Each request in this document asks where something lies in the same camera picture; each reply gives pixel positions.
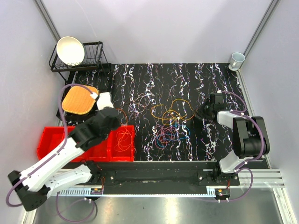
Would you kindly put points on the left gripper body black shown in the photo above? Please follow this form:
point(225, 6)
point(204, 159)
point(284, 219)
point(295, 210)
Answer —
point(117, 124)

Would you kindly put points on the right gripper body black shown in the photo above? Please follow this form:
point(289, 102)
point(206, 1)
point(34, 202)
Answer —
point(210, 108)

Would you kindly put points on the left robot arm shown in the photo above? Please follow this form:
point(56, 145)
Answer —
point(40, 181)

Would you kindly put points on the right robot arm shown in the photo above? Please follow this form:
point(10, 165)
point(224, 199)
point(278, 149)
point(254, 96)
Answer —
point(249, 142)

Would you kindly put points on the red bin right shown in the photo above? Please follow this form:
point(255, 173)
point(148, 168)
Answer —
point(122, 144)

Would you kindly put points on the orange woven tray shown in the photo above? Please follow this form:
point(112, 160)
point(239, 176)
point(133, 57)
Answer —
point(80, 99)

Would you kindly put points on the black patterned table mat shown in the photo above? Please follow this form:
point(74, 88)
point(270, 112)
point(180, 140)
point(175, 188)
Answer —
point(159, 100)

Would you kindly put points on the pale blue mug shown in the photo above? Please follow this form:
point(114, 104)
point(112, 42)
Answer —
point(236, 61)

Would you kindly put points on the red bin far left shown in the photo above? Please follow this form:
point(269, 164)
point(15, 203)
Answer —
point(50, 139)

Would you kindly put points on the white bowl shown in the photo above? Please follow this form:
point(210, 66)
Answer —
point(70, 51)

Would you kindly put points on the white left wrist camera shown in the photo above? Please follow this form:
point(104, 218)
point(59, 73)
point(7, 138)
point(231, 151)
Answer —
point(104, 100)

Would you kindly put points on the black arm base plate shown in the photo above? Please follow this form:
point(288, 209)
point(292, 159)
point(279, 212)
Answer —
point(162, 178)

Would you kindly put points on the black wire dish rack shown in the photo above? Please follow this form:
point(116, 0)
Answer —
point(94, 59)

